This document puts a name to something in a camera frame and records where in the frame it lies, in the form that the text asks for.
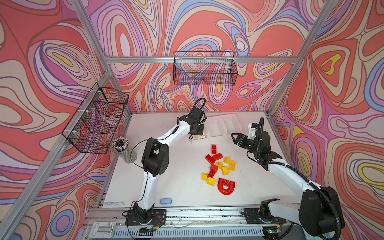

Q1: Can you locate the black wire basket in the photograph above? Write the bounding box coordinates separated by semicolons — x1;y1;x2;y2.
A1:
173;50;238;86
62;83;129;154

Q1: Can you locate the right translucent plastic bin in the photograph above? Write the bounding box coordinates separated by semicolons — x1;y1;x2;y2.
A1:
219;114;243;135

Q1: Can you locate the yellow long lego brick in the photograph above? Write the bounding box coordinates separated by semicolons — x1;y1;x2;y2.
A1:
229;161;236;172

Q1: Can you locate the red arch lego piece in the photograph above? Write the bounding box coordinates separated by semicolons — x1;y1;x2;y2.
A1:
218;178;236;196

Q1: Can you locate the white lego brick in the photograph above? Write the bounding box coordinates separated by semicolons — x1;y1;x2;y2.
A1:
193;135;207;141

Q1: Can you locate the back black wire basket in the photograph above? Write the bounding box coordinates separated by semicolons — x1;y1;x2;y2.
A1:
173;50;238;86

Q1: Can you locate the middle translucent plastic bin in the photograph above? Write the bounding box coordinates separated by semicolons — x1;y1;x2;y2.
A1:
205;116;227;142

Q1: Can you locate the red narrow lego brick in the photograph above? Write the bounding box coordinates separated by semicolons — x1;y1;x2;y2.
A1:
208;165;219;178

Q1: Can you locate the metal cup of pens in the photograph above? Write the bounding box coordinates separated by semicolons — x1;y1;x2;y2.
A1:
113;137;137;164

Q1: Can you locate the yellow round lego piece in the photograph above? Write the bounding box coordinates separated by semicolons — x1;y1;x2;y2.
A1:
216;162;223;169

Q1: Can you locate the small yellow lego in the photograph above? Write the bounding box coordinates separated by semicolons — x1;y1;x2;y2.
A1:
224;157;231;165
202;173;208;181

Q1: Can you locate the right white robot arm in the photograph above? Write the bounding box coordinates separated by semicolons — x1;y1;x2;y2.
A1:
231;118;345;240

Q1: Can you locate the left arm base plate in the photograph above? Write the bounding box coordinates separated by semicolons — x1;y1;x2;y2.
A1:
125;209;167;226

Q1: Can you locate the clear plastic bag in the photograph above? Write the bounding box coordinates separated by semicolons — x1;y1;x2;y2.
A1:
103;201;126;207

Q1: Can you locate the yellow lego brick front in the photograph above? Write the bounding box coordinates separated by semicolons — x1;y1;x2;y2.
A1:
207;178;216;187

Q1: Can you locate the blue eraser block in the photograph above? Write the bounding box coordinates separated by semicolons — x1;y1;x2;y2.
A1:
160;198;172;205

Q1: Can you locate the small yellow lego top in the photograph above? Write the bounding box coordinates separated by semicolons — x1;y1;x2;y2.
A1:
224;157;231;165

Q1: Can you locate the left black wire basket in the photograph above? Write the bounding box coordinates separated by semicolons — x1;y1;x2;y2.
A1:
62;83;129;154

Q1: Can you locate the left translucent plastic bin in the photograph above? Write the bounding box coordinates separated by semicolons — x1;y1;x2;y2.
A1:
190;123;208;144

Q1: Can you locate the translucent plastic bin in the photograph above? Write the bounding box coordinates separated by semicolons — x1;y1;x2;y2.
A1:
190;123;208;144
219;114;243;135
205;116;227;142

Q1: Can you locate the yellow lego brick centre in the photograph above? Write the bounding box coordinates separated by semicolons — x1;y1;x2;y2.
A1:
221;167;229;176

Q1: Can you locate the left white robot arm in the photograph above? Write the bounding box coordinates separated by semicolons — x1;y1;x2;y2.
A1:
133;107;207;220

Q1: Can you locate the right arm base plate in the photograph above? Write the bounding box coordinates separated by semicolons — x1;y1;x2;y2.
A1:
240;208;287;225

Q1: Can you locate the small yellow lego left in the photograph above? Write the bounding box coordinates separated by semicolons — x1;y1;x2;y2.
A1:
202;173;208;181

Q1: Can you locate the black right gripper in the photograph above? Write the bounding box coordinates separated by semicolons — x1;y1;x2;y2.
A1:
230;132;260;155

